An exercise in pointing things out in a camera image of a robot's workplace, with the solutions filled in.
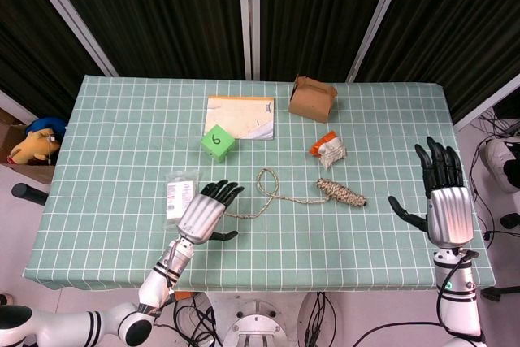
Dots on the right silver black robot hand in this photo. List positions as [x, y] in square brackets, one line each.
[451, 213]

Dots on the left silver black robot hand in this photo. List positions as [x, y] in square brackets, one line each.
[201, 215]

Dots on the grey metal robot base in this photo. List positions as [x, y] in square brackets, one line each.
[254, 324]

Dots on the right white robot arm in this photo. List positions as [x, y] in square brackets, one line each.
[457, 306]

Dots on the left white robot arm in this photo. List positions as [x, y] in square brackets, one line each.
[156, 286]

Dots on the clear packet of white pads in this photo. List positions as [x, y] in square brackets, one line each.
[176, 196]

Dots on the black power adapter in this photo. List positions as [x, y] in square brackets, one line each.
[510, 221]

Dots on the white and black headset device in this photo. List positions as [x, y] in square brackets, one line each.
[497, 158]

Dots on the green numbered foam cube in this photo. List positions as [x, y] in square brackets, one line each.
[217, 141]

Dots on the small orange object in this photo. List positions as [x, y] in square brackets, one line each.
[183, 295]

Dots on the green checkered tablecloth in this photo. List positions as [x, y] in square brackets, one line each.
[284, 241]

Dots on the black stand foot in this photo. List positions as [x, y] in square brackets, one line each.
[493, 294]

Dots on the cream notepad with orange edge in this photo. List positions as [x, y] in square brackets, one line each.
[243, 117]

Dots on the crumpled orange white wrapper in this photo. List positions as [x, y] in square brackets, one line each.
[331, 152]

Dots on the brown cardboard carry box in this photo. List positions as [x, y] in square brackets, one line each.
[310, 105]

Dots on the brown cardboard floor box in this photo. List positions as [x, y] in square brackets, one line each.
[38, 174]

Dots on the blue plush toy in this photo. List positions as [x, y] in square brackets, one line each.
[48, 123]

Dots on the yellow plush toy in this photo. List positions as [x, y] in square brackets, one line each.
[34, 146]

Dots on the black pleated curtain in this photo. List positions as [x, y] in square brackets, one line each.
[317, 18]
[459, 30]
[32, 38]
[162, 18]

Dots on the white partition frame post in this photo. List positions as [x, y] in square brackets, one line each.
[243, 18]
[487, 106]
[12, 105]
[378, 18]
[71, 18]

